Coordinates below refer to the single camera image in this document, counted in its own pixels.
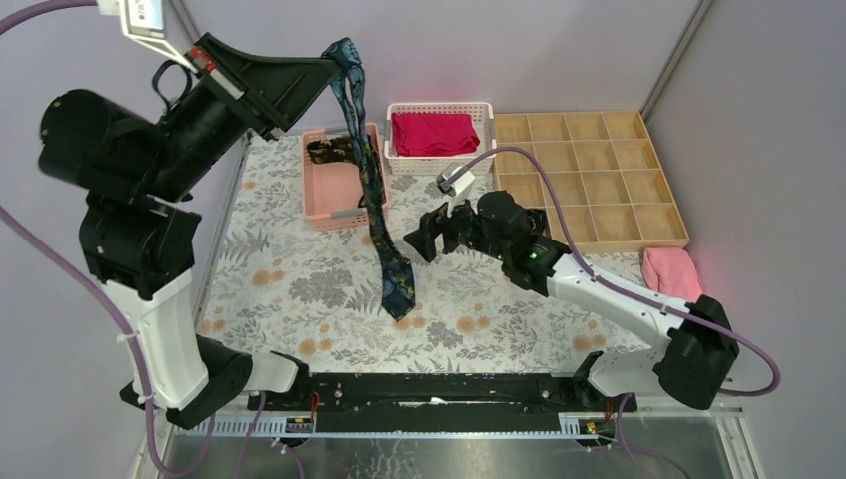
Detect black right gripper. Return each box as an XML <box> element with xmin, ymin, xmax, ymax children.
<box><xmin>403</xmin><ymin>187</ymin><xmax>508</xmax><ymax>263</ymax></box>

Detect blue floral necktie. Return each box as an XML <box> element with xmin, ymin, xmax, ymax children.
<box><xmin>322</xmin><ymin>37</ymin><xmax>416</xmax><ymax>321</ymax></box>

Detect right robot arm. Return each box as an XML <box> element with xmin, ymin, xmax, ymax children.
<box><xmin>404</xmin><ymin>191</ymin><xmax>739</xmax><ymax>411</ymax></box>

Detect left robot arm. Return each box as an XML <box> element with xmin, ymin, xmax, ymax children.
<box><xmin>39</xmin><ymin>34</ymin><xmax>340</xmax><ymax>429</ymax></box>

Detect black gold necktie in basket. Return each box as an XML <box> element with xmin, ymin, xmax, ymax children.
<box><xmin>306</xmin><ymin>136</ymin><xmax>366</xmax><ymax>213</ymax></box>

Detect white plastic basket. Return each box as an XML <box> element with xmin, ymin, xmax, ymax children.
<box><xmin>384</xmin><ymin>102</ymin><xmax>497</xmax><ymax>176</ymax></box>

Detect pink plastic basket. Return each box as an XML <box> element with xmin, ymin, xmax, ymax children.
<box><xmin>301</xmin><ymin>127</ymin><xmax>368</xmax><ymax>232</ymax></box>

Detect red folded cloth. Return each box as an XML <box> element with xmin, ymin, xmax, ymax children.
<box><xmin>391</xmin><ymin>112</ymin><xmax>481</xmax><ymax>157</ymax></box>

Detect floral table mat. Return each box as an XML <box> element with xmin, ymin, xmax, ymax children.
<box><xmin>199</xmin><ymin>137</ymin><xmax>643</xmax><ymax>373</ymax></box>

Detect wooden compartment tray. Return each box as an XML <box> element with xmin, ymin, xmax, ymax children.
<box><xmin>492</xmin><ymin>111</ymin><xmax>689</xmax><ymax>253</ymax></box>

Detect pink folded cloth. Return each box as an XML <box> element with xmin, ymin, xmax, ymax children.
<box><xmin>641</xmin><ymin>247</ymin><xmax>703</xmax><ymax>302</ymax></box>

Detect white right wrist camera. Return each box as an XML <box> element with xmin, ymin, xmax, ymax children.
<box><xmin>436</xmin><ymin>164</ymin><xmax>476</xmax><ymax>215</ymax></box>

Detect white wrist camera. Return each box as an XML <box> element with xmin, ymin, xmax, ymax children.
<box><xmin>96</xmin><ymin>0</ymin><xmax>197</xmax><ymax>74</ymax></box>
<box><xmin>436</xmin><ymin>164</ymin><xmax>476</xmax><ymax>215</ymax></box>

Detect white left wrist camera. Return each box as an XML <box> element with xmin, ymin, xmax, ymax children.
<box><xmin>96</xmin><ymin>0</ymin><xmax>197</xmax><ymax>74</ymax></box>

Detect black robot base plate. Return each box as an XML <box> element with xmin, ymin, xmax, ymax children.
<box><xmin>248</xmin><ymin>372</ymin><xmax>637</xmax><ymax>434</ymax></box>

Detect white slotted cable duct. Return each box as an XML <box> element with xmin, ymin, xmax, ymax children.
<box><xmin>178</xmin><ymin>414</ymin><xmax>316</xmax><ymax>438</ymax></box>

